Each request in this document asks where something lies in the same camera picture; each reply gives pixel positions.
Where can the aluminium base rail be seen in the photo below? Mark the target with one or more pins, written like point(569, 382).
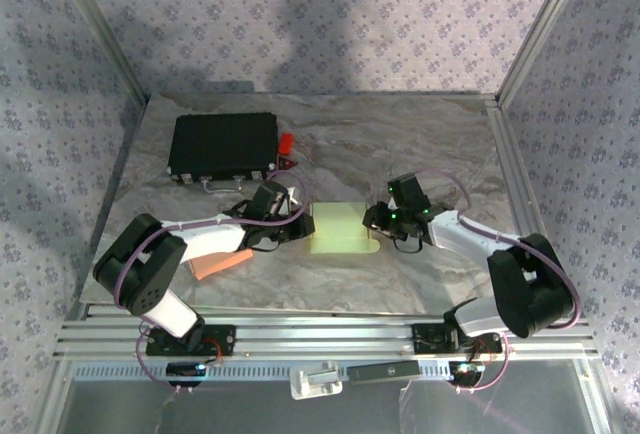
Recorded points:
point(325, 339)

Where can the small red block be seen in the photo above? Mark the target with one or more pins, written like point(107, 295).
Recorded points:
point(287, 141)

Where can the grey metal base panel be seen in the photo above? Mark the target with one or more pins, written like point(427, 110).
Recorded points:
point(250, 409)

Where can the orange paper box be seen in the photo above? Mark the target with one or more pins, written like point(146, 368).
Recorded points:
point(220, 265)

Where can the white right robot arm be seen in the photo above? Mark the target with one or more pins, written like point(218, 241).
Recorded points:
point(460, 236)

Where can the small left controller board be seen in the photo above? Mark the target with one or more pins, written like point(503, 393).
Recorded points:
point(182, 369)

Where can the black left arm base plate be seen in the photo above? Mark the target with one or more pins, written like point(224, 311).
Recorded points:
point(225, 341)

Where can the white plastic bracket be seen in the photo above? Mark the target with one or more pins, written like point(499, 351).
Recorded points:
point(312, 384)

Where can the small right controller board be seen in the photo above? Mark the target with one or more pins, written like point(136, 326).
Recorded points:
point(467, 376)

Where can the aluminium frame post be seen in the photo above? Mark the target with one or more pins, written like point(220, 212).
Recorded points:
point(540, 29)

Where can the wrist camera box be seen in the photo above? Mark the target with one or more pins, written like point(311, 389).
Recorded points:
point(410, 193)
point(270, 199)

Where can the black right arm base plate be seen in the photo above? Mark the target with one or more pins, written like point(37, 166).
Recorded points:
point(425, 341)

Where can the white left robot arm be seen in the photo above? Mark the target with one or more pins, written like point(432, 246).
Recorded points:
point(210, 236)

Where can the green paper box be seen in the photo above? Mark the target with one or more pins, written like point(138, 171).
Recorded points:
point(340, 226)

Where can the small controller board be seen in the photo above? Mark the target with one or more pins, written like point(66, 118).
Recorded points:
point(467, 376)
point(182, 369)

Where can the black ribbed carrying case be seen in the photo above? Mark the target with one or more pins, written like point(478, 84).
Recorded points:
point(220, 144)

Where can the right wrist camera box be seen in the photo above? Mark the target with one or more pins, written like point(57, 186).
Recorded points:
point(410, 193)

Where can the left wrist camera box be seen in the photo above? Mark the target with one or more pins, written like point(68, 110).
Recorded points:
point(270, 199)

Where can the aluminium side rail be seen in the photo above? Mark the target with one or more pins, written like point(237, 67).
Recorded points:
point(506, 144)

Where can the dark rectangular bar device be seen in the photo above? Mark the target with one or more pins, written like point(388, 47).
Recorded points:
point(385, 371)

